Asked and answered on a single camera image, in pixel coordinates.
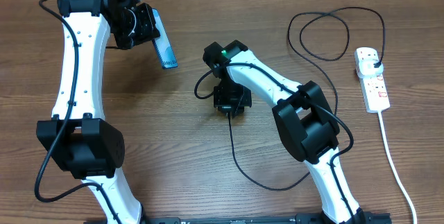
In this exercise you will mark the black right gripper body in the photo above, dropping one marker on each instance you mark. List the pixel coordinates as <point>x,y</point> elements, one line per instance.
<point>234,98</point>

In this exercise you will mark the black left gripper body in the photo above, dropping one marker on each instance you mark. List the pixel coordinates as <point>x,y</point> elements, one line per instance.
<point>135,28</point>

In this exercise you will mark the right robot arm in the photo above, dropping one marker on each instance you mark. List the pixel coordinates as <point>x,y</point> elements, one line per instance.
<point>306,125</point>

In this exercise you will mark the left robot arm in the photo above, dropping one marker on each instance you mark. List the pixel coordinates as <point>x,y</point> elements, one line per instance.
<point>77,137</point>

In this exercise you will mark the white charger plug adapter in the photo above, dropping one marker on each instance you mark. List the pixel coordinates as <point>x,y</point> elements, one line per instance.
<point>369,68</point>

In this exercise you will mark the white power strip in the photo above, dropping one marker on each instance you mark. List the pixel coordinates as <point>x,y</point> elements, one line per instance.
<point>373,89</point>

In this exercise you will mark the blue Samsung Galaxy smartphone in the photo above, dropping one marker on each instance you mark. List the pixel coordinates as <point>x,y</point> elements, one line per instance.
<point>162,44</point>

